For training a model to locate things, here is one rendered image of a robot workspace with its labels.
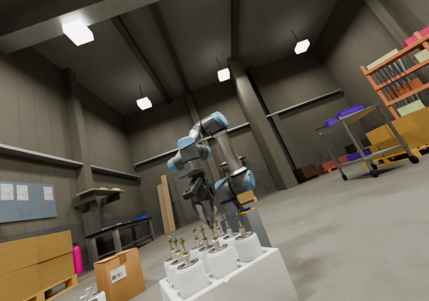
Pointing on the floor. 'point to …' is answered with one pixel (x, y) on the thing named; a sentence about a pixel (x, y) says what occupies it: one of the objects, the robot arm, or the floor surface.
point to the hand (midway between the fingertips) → (209, 222)
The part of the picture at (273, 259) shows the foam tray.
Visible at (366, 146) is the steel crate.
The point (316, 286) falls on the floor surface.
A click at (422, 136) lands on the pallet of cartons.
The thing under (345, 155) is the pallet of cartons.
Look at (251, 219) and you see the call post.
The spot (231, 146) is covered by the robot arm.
